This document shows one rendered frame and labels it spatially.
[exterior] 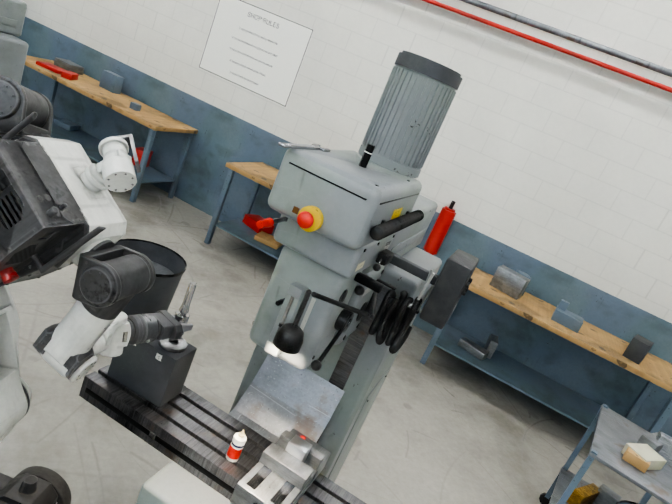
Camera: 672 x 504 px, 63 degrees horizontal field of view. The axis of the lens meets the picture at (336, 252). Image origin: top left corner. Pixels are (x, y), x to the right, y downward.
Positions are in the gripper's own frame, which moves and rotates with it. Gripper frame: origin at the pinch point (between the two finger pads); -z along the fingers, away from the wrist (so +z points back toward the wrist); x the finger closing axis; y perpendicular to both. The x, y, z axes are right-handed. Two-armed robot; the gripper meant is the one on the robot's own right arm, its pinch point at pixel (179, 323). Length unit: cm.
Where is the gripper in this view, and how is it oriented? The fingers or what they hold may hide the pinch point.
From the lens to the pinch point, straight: 185.0
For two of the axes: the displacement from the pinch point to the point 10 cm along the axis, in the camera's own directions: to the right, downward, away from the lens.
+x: -7.1, -4.7, 5.2
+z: -6.0, 0.1, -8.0
